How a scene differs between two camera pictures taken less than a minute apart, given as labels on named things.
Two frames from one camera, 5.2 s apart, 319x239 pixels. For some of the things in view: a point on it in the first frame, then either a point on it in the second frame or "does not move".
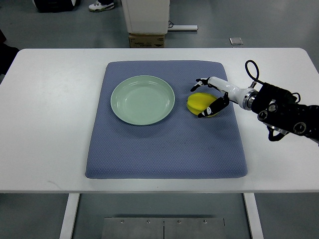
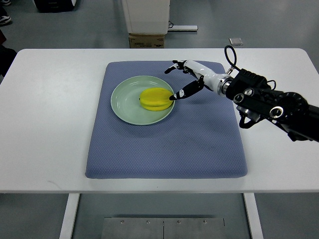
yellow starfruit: x=197 y=101 → x=155 y=98
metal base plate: x=163 y=228 does not move
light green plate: x=142 y=100 does not move
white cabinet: x=151 y=17 does not move
